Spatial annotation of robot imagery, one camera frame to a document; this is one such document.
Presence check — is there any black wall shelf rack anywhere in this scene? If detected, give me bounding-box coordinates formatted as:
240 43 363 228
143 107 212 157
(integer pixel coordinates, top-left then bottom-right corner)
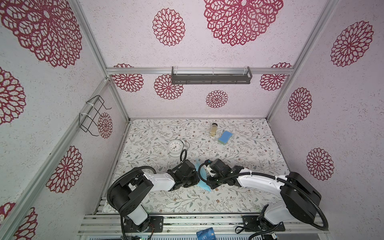
171 67 253 85

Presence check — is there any black wire wall basket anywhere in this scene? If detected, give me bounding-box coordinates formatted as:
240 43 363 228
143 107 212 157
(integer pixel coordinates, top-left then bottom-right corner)
78 95 112 138

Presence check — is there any small yellow liquid jar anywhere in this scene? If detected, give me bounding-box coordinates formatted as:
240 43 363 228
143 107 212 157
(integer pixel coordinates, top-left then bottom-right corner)
210 123 218 137

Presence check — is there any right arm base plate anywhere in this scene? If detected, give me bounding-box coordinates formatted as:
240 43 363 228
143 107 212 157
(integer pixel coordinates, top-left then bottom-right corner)
242 215 286 232

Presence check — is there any light blue paper sheet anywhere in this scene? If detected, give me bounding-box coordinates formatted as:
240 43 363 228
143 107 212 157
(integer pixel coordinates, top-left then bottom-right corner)
194 158 212 193

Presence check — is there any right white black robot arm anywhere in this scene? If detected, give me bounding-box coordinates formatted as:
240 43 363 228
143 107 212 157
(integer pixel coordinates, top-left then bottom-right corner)
197 159 329 231

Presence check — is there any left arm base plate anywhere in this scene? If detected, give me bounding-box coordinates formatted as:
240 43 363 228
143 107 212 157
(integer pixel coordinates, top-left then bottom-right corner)
121 216 164 233

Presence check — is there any white alarm clock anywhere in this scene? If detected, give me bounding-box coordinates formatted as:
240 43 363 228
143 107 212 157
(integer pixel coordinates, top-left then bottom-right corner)
167 140 190 158

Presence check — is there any blue card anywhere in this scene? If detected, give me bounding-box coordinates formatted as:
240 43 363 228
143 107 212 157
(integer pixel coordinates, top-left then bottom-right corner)
196 228 217 240

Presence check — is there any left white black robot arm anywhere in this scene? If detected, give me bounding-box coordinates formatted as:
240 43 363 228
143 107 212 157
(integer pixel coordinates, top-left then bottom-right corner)
107 160 200 227

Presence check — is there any blue green sponge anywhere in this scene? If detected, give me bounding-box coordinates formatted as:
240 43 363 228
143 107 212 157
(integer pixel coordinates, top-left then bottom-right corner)
218 131 233 145

